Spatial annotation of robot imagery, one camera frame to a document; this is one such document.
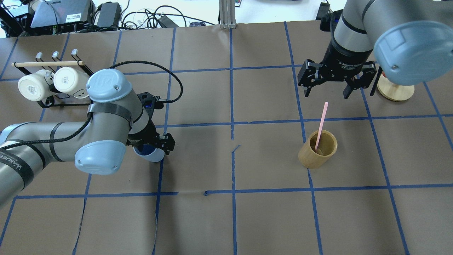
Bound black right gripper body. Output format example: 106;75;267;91
317;39;372;83

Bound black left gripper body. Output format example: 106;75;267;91
126;118;167;151

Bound light blue plastic cup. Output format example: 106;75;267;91
134;144;165;163

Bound pink chopstick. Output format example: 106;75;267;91
314;102;329;152

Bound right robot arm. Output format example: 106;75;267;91
297;0;453;99

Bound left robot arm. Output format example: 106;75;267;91
0;68;175;207

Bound round wooden stand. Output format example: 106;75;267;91
377;75;415;102

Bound bamboo cylinder holder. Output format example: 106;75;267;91
298;130;338;169

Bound white mug inner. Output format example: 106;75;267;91
53;67;89;99

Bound white mug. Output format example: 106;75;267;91
18;69;55;102
53;67;89;99

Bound white mug outer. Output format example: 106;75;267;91
18;69;55;102

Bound black power adapter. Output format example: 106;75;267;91
95;2;122;28

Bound wooden rack dowel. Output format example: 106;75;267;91
11;60;85;68

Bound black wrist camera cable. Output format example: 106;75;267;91
0;61;184;149

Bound aluminium frame post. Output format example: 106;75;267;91
219;0;237;29

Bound tangled black cables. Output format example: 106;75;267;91
120;4;216;29

